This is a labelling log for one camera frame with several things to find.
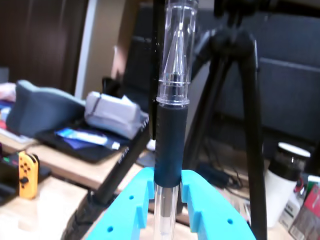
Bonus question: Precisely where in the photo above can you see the black tripod stand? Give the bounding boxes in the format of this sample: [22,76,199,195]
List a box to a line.
[61,0,268,240]

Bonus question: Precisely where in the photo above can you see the clear capped black-grip pen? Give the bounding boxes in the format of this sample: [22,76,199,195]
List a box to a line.
[152,0,198,240]

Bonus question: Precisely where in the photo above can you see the wooden desk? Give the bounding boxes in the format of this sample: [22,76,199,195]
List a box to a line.
[0,129,151,191]

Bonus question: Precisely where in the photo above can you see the white bottle black lid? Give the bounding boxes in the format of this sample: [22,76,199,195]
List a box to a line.
[263,141,312,229]

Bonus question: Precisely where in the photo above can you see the grey-green cushion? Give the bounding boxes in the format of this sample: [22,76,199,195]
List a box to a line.
[6,79,87,139]

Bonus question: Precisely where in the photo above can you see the clear plastic bag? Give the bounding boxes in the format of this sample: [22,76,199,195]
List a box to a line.
[0,83,17,101]

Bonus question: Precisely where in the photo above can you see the black controller charging dock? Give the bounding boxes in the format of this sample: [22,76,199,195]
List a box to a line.
[0,159,52,206]

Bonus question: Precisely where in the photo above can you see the black laptop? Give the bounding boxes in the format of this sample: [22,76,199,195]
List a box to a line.
[36,119,131,164]

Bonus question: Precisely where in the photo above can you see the blue white paper packet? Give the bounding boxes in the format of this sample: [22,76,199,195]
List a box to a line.
[55,128,121,150]

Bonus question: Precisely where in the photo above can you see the white box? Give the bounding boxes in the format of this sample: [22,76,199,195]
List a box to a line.
[84,91,149,140]

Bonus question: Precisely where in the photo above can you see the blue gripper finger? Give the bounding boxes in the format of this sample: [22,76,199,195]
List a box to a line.
[86,166,156,240]
[180,169,257,240]

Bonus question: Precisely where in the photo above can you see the red cardboard box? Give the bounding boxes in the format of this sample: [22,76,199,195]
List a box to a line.
[288,183,320,240]

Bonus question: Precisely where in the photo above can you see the orange game controller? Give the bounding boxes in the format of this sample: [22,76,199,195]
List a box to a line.
[17,151,40,200]

